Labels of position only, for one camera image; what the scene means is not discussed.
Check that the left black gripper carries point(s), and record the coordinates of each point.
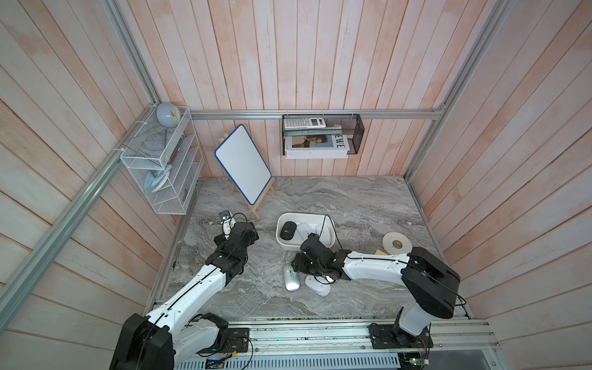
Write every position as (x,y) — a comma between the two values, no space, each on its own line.
(220,240)

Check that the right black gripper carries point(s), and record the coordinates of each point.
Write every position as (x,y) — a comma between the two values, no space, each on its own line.
(299,264)

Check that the silver mouse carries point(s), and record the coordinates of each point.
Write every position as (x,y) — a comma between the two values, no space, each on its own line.
(291,278)

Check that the white plastic storage box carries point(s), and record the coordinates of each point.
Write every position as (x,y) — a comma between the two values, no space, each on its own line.
(305,224)

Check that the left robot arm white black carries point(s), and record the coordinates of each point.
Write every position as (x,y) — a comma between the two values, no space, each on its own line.
(165,337)

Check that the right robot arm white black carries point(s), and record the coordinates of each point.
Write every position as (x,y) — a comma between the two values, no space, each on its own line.
(432,283)

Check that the wooden easel stand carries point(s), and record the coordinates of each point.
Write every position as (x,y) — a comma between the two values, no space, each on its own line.
(259,203)

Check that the white tape roll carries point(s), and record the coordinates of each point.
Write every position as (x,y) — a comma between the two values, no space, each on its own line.
(394,243)

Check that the blue framed whiteboard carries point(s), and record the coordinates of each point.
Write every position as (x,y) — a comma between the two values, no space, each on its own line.
(243,164)

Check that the light blue iron object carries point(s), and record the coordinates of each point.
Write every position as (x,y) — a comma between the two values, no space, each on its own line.
(156,179)

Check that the white magazine book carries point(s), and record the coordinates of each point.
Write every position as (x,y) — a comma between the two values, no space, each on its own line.
(317,147)

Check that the grey book under calculator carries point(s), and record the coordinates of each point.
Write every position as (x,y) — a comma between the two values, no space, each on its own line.
(331,130)

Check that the white calculator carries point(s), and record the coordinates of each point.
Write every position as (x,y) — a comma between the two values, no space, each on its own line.
(302,123)

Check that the black wireless mouse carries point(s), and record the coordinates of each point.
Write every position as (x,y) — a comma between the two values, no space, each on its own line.
(288,230)

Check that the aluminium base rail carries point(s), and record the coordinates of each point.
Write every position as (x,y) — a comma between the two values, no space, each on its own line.
(274,337)

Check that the white wire mesh shelf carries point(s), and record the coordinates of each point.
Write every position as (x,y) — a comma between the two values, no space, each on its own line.
(152,147)

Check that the black mesh wall basket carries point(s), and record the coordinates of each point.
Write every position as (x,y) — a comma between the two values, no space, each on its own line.
(352,125)

